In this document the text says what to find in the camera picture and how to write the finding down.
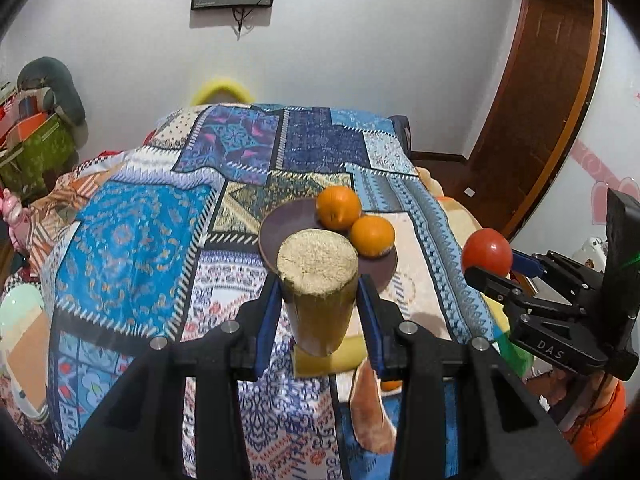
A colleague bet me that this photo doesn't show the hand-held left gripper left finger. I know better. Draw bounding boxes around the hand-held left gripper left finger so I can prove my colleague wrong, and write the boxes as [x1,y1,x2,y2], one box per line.
[57,273,282,480]

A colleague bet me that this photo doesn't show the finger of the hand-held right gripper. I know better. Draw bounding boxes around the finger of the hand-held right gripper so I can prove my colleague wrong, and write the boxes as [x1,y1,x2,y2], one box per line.
[510,250,607,292]
[465,267,587,317]

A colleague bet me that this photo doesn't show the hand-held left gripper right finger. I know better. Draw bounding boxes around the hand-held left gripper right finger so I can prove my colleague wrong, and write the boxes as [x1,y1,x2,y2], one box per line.
[355,275,585,480]

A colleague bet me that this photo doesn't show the red tomato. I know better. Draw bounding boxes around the red tomato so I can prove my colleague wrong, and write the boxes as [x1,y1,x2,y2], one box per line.
[461,228,513,278]

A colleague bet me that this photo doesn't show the dark brown round plate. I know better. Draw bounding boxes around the dark brown round plate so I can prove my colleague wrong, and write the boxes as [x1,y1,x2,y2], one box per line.
[258,197,399,295]

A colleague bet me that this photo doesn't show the orange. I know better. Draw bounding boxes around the orange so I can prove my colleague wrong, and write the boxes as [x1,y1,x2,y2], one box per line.
[349,215,396,259]
[316,186,362,231]

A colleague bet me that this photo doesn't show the person's right forearm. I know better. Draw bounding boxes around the person's right forearm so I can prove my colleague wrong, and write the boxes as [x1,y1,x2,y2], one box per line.
[560,375,627,467]

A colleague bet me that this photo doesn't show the yellow sponge block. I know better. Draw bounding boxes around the yellow sponge block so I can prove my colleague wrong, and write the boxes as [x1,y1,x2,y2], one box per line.
[294,332,370,377]

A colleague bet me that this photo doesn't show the white appliance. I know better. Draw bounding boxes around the white appliance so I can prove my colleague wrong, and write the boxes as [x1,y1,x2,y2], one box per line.
[572,236,610,271]

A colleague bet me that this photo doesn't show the peach fleece blanket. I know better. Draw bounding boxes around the peach fleece blanket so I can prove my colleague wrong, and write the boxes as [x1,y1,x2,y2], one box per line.
[348,167,501,456]

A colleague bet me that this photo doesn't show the colourful patchwork blanket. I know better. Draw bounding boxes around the colourful patchwork blanket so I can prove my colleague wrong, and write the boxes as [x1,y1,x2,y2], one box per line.
[0,103,501,480]

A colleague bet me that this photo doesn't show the brown wooden door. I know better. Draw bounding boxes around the brown wooden door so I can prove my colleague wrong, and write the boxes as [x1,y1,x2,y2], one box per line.
[460,0,608,238]

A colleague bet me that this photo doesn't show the mint green round stool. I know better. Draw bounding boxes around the mint green round stool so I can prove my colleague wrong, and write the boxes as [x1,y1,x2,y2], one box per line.
[0,282,52,426]

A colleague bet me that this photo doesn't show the pink plush toy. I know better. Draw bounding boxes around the pink plush toy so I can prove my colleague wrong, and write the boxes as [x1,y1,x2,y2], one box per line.
[0,187,32,253]

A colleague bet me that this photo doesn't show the grey plush cushion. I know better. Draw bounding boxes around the grey plush cushion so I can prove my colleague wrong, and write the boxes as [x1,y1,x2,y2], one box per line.
[16,56,89,147]

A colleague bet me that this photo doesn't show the pink wall sticker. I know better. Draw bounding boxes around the pink wall sticker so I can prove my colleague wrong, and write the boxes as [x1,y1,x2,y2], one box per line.
[570,87,640,226]

